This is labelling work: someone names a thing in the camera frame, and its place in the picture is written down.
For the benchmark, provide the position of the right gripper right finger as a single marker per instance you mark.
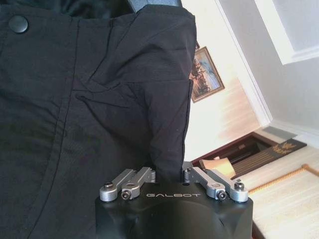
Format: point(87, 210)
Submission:
point(211, 181)

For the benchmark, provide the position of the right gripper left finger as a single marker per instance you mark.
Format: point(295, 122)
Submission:
point(129, 181)

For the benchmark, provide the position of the black jacket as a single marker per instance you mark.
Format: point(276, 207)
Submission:
point(87, 94)

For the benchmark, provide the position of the orange tasselled bed trim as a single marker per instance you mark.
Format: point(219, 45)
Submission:
point(276, 179)

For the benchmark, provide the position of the white bed cover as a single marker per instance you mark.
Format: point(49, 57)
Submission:
point(286, 196)

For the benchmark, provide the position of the tan pillow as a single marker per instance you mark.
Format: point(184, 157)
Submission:
point(219, 166)

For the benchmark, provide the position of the gold framed painting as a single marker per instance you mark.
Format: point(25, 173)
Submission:
point(205, 74)

